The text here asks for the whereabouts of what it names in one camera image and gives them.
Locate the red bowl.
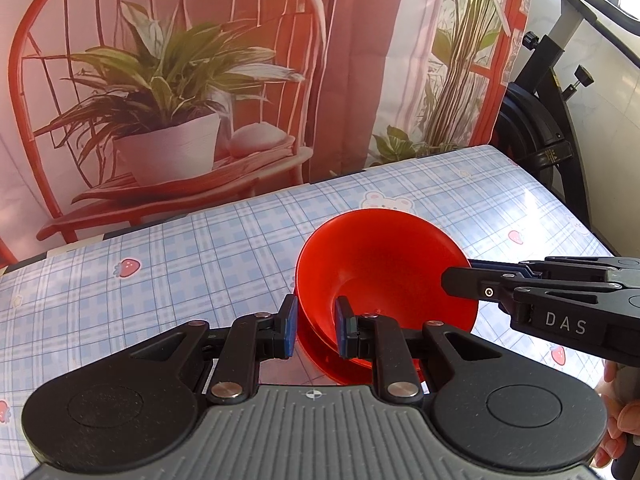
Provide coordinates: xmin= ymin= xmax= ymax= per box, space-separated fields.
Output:
xmin=297 ymin=330 xmax=374 ymax=387
xmin=295 ymin=210 xmax=477 ymax=367

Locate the black exercise bike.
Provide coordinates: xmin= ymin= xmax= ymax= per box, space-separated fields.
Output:
xmin=492 ymin=0 xmax=640 ymax=256

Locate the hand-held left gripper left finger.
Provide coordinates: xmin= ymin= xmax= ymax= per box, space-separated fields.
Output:
xmin=131 ymin=294 xmax=300 ymax=405

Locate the blue plaid tablecloth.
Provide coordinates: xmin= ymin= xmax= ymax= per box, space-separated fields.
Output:
xmin=0 ymin=144 xmax=617 ymax=461

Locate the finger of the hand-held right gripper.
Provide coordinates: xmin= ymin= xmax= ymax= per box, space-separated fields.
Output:
xmin=442 ymin=266 xmax=614 ymax=311
xmin=467 ymin=256 xmax=640 ymax=282

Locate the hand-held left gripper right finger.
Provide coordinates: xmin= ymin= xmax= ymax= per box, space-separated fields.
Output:
xmin=335 ymin=296 xmax=506 ymax=404

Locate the printed room backdrop cloth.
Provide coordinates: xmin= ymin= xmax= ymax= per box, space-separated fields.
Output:
xmin=0 ymin=0 xmax=543 ymax=271

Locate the person's right hand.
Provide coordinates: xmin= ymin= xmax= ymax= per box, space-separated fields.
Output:
xmin=592 ymin=360 xmax=640 ymax=469

